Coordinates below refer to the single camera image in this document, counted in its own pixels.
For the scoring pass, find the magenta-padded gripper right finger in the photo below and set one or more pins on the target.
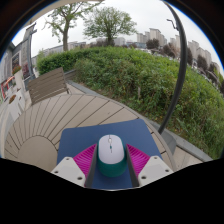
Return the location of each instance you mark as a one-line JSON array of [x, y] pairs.
[[155, 170]]

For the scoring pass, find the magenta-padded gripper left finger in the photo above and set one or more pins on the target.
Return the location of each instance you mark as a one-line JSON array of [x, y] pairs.
[[68, 170]]

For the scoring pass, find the white and green computer mouse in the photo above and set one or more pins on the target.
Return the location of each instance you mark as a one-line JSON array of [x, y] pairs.
[[111, 150]]

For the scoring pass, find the blue mouse pad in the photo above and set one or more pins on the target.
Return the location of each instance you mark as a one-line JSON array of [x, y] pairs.
[[80, 140]]

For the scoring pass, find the white planter with flowers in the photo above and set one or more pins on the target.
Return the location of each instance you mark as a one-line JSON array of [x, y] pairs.
[[18, 78], [15, 105]]

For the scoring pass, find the brown slatted wooden chair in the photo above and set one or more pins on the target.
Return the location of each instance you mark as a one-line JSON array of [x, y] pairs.
[[46, 85]]

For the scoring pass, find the curved black umbrella pole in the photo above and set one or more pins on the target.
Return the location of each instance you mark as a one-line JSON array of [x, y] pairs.
[[182, 60]]

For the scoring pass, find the grey storefront building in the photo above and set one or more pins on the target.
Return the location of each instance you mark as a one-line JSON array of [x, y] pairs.
[[8, 63]]

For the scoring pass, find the tall grey sign pillar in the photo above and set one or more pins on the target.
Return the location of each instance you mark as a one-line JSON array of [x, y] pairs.
[[26, 50]]

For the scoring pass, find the tall bare-trunk tree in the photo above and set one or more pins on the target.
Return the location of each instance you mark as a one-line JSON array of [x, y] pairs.
[[65, 36]]

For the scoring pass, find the distant apartment buildings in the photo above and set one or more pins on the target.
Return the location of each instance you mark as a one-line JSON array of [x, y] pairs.
[[155, 35]]

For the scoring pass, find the round leafy tree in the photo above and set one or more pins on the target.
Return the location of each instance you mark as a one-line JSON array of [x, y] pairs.
[[108, 23]]

